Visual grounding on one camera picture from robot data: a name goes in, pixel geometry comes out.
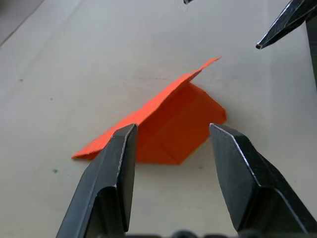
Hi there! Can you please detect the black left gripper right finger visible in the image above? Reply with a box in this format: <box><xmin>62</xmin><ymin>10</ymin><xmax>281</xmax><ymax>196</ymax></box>
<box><xmin>209</xmin><ymin>122</ymin><xmax>317</xmax><ymax>236</ymax></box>

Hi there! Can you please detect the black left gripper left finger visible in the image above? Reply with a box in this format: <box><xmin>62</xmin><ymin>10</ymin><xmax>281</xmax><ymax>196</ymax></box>
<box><xmin>55</xmin><ymin>123</ymin><xmax>138</xmax><ymax>238</ymax></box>

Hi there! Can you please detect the orange paper sheet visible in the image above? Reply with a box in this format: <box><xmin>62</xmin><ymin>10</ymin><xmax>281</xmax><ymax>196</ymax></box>
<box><xmin>71</xmin><ymin>56</ymin><xmax>228</xmax><ymax>166</ymax></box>

